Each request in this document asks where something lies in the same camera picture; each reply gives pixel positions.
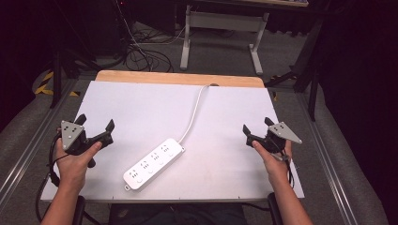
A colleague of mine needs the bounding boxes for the aluminium rail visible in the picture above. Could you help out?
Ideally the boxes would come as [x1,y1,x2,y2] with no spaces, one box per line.
[297,92,359,225]
[0,78,79,201]

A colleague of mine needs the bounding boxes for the tangle of black floor cables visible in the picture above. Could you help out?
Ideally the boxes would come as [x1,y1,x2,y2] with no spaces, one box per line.
[123,17,189,74]

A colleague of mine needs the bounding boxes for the white power strip cable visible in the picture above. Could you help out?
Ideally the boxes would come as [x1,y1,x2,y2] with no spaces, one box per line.
[177,83,211,145]

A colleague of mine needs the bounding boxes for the person's dark trousers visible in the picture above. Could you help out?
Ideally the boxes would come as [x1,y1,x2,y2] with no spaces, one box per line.
[108,202,250,225]

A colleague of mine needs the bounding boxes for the black metal stand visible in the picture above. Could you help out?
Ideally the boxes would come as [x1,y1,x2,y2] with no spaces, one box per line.
[264,15,327,123]
[46,0,104,110]

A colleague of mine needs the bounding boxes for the person's left hand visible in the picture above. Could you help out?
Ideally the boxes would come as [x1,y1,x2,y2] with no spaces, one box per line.
[54,140,103,189]

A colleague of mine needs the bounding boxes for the person's right hand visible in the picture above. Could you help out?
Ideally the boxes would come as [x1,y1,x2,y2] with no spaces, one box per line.
[251,140,294,186]

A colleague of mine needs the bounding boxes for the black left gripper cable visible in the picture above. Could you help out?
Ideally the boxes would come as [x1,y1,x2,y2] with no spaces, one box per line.
[35,132,64,223]

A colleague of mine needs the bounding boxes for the white power strip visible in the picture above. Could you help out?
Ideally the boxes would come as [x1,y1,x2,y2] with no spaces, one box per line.
[122,137,186,192]

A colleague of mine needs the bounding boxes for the yellow black floor tape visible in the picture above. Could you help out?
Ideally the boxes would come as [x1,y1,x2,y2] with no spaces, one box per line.
[33,70,81,98]

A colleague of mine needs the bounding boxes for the black chair armrest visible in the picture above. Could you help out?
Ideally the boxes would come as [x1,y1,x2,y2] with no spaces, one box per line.
[267,191,284,225]
[72,194,87,225]

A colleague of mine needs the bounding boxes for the white metal desk frame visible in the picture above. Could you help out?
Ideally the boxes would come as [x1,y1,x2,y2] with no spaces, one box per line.
[179,4,270,77]

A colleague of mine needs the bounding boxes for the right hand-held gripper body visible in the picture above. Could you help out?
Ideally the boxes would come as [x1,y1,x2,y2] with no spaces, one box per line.
[246,121,303,162]

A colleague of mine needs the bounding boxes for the white table cover board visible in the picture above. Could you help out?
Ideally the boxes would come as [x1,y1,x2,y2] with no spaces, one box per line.
[40,80,306,203]

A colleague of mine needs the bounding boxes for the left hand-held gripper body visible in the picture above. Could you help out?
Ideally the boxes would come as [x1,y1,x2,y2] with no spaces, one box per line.
[60,119,107,169]

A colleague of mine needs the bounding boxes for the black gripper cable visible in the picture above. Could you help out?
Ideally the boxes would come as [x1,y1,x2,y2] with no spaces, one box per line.
[280,149,297,189]
[35,132,64,223]

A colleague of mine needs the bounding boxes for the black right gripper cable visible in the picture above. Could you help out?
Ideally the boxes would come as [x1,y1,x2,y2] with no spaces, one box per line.
[280,149,297,189]

